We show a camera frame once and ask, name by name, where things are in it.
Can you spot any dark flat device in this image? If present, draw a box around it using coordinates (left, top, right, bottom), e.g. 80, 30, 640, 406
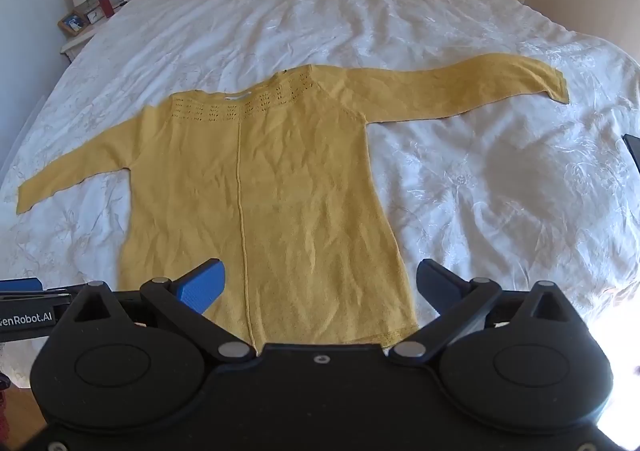
622, 133, 640, 168

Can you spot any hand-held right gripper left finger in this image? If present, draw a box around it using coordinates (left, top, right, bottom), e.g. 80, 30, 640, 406
63, 258, 257, 365

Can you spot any wooden picture frame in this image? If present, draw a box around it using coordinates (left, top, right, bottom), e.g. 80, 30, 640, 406
57, 10, 87, 36

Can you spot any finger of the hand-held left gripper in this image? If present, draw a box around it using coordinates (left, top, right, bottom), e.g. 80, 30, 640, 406
0, 277, 74, 305

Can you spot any yellow knit sweater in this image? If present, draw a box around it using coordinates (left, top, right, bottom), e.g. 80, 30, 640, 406
16, 52, 571, 348

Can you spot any white embroidered bedspread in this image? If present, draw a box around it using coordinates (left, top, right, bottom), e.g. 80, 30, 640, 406
0, 0, 640, 389

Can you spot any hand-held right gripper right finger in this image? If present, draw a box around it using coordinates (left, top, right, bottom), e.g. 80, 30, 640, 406
387, 258, 577, 365

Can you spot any white nightstand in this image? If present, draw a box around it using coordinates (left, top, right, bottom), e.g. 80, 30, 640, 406
60, 23, 103, 64

